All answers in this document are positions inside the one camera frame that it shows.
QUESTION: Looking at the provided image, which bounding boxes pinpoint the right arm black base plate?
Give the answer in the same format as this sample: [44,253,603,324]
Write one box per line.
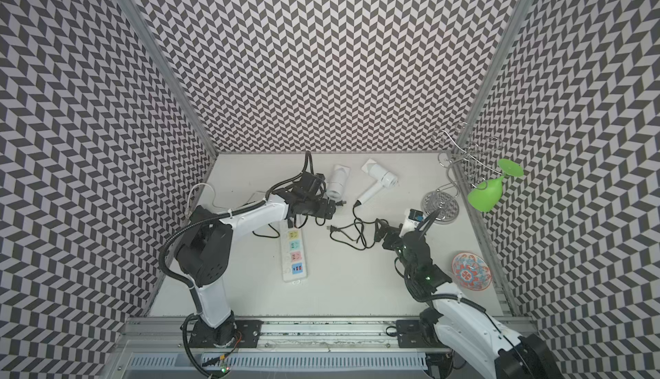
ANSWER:
[395,319,443,349]

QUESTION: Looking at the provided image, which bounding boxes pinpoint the white power strip colourful sockets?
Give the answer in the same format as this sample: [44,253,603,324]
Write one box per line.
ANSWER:
[279,220,309,283]

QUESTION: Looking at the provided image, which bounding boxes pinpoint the green plastic wine glass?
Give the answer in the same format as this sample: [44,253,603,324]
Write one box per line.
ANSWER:
[467,158,524,212]

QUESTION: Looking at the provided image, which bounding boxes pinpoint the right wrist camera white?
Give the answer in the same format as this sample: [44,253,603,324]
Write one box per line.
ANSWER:
[400,209,425,236]

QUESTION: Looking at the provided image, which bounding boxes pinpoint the metal wire glass rack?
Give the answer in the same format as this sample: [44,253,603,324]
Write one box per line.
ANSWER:
[433,122,507,188]

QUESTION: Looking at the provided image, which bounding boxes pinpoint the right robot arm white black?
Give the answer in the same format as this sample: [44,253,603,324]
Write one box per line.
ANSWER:
[375,208,563,378]

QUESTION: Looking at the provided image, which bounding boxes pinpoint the white cable at wall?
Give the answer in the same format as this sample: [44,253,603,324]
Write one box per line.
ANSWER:
[185,181,228,220]

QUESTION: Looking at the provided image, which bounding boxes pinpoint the power strip black cord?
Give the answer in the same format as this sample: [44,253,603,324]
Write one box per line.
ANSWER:
[251,223,282,240]

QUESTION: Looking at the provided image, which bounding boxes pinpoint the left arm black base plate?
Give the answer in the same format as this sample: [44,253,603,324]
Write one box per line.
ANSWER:
[188,319,263,350]

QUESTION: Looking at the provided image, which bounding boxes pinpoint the colourful patterned ceramic bowl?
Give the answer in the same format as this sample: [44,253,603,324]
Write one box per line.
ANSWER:
[451,252,493,291]

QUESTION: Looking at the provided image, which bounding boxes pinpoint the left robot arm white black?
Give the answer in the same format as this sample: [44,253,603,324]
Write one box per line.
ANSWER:
[158,152,337,346]

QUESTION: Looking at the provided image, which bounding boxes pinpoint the aluminium front rail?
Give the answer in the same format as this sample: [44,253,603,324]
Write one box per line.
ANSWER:
[118,315,545,354]

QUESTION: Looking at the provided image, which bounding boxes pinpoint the white blow dryer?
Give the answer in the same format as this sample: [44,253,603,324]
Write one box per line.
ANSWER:
[355,158,399,207]
[326,164,351,201]

